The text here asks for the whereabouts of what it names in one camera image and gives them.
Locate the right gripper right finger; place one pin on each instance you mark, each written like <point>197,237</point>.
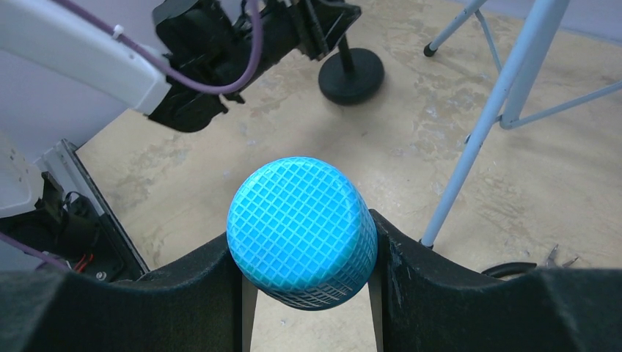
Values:
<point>421,301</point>

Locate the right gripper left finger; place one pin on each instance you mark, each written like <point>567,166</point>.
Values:
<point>191,304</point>

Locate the blue toy microphone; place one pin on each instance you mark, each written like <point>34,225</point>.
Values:
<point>299,230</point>

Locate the black mic stand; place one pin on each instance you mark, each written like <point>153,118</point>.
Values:
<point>352,76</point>
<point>504,270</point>

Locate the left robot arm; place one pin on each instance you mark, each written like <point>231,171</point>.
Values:
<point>210,58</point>

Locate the light blue music stand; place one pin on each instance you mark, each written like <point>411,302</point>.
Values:
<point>510,92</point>

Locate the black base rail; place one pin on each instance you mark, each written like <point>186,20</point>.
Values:
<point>71,219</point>

